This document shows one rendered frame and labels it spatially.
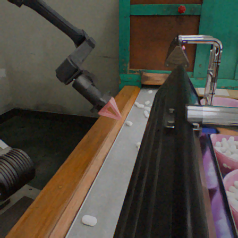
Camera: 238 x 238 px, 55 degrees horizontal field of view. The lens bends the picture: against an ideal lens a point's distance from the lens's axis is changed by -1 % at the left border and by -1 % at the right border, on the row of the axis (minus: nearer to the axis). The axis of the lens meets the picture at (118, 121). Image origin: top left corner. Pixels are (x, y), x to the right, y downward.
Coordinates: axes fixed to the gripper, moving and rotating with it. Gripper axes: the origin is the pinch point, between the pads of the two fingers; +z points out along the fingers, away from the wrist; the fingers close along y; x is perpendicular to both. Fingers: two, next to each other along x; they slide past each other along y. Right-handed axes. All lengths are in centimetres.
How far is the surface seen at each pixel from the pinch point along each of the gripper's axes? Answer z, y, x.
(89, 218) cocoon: 8.6, -36.6, 6.9
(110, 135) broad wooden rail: 2.8, 5.5, 11.0
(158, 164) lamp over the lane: -1, -61, -29
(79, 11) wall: -91, 167, 22
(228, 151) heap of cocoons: 38.0, 6.4, -16.1
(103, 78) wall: -29, 167, 58
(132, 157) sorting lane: 12.8, -5.2, 5.5
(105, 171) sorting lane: 7.8, -15.6, 9.8
